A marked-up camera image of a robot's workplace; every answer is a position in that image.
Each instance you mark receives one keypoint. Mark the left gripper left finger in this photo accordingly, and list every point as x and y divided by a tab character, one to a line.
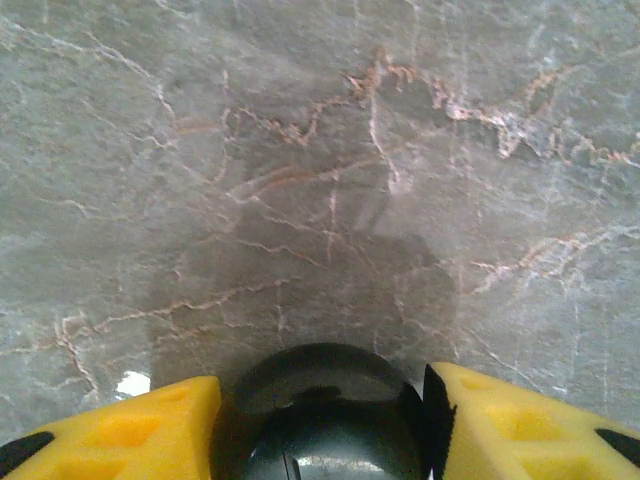
125	435

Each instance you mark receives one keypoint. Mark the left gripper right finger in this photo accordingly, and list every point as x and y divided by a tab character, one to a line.
525	430

